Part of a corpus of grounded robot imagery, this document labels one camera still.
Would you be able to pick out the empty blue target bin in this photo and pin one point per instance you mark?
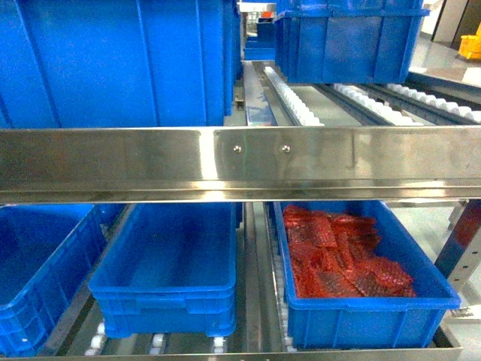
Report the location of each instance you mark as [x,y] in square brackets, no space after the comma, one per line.
[172,269]

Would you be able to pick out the yellow mop bucket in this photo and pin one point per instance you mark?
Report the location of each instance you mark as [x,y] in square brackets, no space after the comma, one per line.
[470,47]

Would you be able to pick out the stainless steel shelf rack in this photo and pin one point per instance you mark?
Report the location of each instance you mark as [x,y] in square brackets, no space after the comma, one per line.
[251,163]

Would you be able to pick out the blue bin far left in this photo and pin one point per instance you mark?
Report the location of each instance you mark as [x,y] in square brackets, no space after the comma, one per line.
[46,253]

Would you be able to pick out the red bubble wrap bags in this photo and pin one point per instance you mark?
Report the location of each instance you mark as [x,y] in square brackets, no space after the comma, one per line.
[332,255]

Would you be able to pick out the blue bin with red bags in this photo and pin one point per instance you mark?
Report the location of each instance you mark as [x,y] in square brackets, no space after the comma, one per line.
[369,322]

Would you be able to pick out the blue upper right bin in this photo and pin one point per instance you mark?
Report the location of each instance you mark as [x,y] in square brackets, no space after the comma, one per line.
[346,41]

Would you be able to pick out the large blue upper bin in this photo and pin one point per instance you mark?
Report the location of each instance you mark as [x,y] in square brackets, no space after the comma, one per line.
[89,64]

